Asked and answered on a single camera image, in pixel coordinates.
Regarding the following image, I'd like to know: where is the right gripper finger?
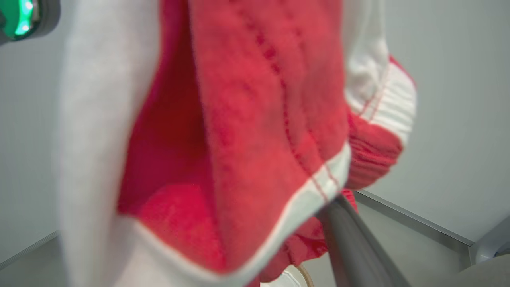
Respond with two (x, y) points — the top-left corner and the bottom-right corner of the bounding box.
(317, 194), (412, 287)

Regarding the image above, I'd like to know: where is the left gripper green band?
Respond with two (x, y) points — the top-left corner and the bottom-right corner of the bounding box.
(0, 0), (61, 45)

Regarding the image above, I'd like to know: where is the red garment with white trim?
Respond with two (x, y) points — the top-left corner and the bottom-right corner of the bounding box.
(58, 0), (418, 287)

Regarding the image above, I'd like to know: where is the grey fabric sofa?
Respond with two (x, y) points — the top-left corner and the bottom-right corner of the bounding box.
(448, 254), (510, 287)

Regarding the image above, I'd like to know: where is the white wicker-rimmed laundry basket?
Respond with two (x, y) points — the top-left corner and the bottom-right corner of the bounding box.
(261, 264), (316, 287)

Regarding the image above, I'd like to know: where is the short grey partition foot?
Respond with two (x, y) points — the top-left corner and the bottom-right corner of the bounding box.
(469, 215), (510, 264)

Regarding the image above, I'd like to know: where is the grey partition bottom rail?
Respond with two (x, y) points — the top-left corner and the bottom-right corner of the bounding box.
(354, 189), (475, 256)

